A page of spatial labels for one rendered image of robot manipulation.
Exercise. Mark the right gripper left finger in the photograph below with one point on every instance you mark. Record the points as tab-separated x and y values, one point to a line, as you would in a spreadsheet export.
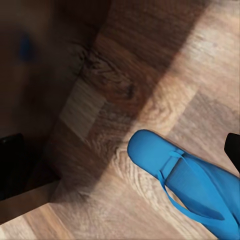
12	149

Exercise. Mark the sandal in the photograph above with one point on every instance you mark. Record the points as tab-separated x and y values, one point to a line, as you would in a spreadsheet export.
210	193

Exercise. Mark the bed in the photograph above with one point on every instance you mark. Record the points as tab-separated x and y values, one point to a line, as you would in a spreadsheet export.
43	47

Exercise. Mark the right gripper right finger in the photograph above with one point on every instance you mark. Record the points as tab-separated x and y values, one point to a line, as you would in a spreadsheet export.
232	149

